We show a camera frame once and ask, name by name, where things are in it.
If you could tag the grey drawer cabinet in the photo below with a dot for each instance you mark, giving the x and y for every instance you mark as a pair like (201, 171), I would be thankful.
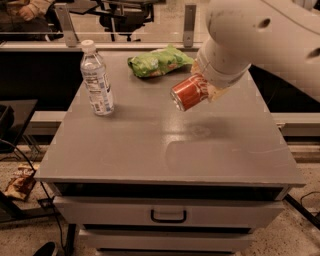
(225, 163)

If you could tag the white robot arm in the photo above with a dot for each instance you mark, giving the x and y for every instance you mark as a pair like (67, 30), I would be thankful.
(279, 36)

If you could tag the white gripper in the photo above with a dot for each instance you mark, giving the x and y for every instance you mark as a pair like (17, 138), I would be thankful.
(216, 77)

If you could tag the clear plastic water bottle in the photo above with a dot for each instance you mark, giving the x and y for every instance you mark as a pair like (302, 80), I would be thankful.
(96, 81)

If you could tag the metal bracket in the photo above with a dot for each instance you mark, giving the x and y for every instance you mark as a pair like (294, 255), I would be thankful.
(66, 24)
(189, 25)

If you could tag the green chip bag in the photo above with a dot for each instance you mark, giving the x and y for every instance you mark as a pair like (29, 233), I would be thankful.
(158, 62)

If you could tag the person sitting in background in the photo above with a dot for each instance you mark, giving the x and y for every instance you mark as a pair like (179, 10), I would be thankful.
(25, 20)

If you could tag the left metal bracket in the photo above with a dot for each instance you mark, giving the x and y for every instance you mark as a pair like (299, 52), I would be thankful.
(66, 24)

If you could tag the black shoe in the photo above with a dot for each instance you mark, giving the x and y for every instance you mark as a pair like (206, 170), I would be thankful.
(48, 249)

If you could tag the red coke can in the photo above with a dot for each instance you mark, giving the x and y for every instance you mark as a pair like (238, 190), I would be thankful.
(189, 92)

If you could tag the black drawer handle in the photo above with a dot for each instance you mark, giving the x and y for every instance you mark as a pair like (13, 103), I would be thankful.
(173, 217)

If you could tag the black office chair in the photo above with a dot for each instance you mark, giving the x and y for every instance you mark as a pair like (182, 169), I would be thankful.
(123, 17)

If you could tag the brown snack bag on floor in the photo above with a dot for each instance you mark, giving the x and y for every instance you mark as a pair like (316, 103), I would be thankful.
(22, 183)

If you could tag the black side table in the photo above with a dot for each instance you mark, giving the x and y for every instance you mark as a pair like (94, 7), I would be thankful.
(15, 117)

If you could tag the middle metal bracket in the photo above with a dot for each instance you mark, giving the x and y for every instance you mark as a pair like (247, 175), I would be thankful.
(189, 25)

